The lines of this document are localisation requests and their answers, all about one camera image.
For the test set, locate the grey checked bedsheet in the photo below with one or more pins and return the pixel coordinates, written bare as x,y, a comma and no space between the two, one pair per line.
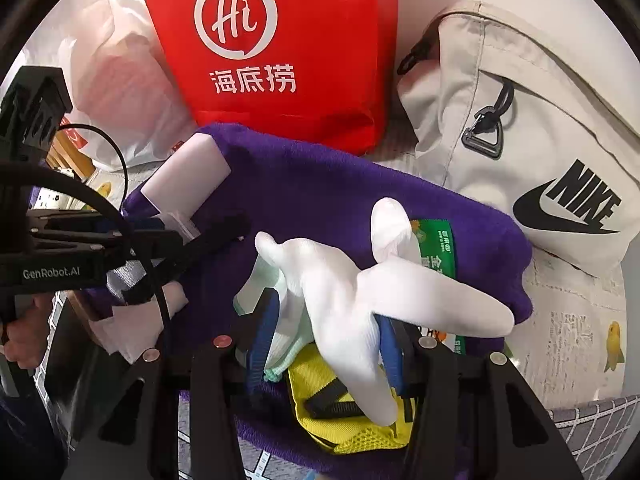
600,435

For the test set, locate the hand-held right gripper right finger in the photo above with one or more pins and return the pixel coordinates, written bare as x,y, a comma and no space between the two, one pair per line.
389,347

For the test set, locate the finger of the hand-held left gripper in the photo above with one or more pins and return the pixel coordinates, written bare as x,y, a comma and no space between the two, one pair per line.
150,247
75,221

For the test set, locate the person's dark trousers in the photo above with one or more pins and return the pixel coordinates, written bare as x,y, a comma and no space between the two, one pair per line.
25,440

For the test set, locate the mint green sock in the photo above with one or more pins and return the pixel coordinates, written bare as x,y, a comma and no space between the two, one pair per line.
285,345

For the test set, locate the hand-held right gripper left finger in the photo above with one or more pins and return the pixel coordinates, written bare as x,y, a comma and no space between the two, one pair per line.
260,342

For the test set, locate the person's left hand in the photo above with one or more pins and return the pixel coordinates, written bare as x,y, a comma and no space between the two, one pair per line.
27,337

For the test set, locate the purple towel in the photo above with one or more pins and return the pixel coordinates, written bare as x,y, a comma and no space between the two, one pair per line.
310,185

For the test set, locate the red paper bag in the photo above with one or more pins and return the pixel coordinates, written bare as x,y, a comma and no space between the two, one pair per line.
325,60

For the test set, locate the beige backpack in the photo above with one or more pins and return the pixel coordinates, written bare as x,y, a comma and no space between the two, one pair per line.
540,125

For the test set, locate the white plastic shopping bag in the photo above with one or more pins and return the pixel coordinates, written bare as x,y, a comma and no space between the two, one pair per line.
115,85

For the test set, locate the white sock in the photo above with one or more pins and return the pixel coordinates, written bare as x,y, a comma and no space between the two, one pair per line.
345,300

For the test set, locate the green packet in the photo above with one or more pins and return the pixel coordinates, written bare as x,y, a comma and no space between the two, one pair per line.
442,250

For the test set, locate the white printed sheet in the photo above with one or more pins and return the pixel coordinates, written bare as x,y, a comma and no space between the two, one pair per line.
565,320

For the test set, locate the white sponge block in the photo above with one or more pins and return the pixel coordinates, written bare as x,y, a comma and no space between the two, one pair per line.
185,175

